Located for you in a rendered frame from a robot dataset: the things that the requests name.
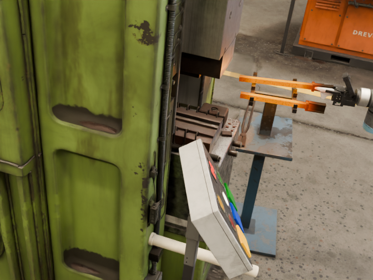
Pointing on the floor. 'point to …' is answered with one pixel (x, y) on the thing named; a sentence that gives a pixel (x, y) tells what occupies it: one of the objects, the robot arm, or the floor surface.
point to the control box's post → (190, 259)
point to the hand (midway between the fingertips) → (317, 86)
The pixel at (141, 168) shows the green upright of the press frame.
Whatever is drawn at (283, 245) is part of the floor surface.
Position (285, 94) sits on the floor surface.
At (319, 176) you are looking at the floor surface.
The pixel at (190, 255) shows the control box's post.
